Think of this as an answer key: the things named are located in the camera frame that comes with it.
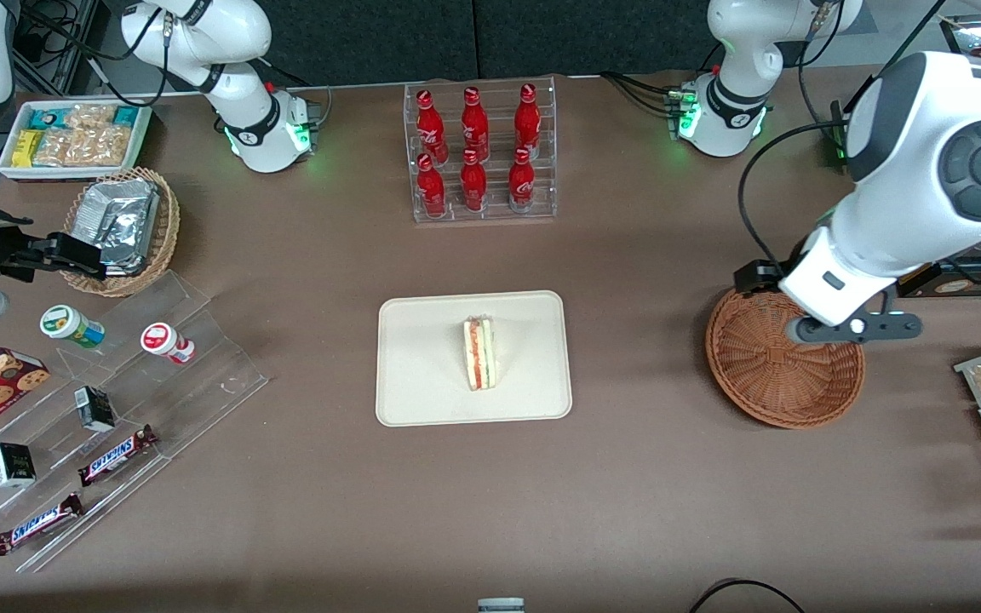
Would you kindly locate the clear acrylic bottle rack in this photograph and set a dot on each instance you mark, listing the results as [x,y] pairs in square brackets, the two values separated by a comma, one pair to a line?
[490,217]

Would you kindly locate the clear bag of nuts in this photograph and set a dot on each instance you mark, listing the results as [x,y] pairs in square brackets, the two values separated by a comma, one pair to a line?
[90,117]
[107,146]
[60,147]

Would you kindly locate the clear acrylic stepped stand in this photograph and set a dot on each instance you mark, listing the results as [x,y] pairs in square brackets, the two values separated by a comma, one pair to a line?
[201,375]

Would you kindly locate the teal snack packet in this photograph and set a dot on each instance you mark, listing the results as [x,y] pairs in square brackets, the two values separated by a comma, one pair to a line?
[126,116]
[48,119]

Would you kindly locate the cream plastic tray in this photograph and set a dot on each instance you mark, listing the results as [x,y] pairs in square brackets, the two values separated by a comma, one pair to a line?
[422,358]

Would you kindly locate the small black carton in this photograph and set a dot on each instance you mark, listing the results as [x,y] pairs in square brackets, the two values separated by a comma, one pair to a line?
[12,465]
[95,409]

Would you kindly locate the yellow snack packet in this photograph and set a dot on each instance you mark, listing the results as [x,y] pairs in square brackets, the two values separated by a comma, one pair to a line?
[26,148]

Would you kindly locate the triangular white bread sandwich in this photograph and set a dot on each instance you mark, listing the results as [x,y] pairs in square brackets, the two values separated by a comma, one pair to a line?
[480,353]

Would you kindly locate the red cola bottle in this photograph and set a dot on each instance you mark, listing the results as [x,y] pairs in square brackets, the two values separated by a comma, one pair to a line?
[429,128]
[522,186]
[431,191]
[473,187]
[528,119]
[474,123]

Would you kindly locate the light wicker basket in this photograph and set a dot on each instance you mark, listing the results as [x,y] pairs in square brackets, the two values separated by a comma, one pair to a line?
[167,230]

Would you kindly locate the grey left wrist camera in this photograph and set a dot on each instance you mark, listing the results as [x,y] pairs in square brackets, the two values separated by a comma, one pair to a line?
[874,328]

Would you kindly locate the brown wicker basket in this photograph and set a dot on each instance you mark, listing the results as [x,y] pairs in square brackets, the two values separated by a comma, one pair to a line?
[763,375]

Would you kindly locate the red lid cup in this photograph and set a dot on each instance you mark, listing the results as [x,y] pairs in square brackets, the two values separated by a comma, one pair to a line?
[163,340]

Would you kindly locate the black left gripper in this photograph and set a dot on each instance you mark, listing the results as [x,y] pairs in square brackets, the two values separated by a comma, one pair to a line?
[760,276]

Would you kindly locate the brown Snickers bar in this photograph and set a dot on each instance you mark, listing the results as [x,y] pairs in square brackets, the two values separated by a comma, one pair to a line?
[116,455]
[37,524]

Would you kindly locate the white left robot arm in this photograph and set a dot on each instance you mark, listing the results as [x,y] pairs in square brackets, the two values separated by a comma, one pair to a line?
[908,187]

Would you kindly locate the white snack tray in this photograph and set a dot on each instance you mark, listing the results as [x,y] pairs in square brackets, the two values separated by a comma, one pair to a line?
[7,166]

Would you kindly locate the green lid cup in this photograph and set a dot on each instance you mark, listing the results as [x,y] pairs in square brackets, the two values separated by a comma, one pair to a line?
[69,325]

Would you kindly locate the silver foil package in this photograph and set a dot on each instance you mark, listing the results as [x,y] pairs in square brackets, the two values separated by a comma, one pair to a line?
[120,221]

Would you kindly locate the grey cylindrical object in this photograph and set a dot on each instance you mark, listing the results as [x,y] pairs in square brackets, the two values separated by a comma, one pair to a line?
[501,605]

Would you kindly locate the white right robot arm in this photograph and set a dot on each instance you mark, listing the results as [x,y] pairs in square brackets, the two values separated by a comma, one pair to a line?
[235,94]

